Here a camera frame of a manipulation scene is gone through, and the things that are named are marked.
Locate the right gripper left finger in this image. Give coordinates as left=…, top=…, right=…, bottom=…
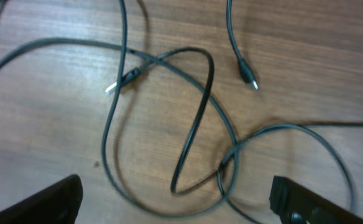
left=0, top=174, right=83, bottom=224

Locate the thin black usb cable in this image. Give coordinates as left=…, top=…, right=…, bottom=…
left=105, top=47, right=363, bottom=215

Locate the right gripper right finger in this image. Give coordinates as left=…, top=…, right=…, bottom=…
left=269, top=176, right=363, bottom=224

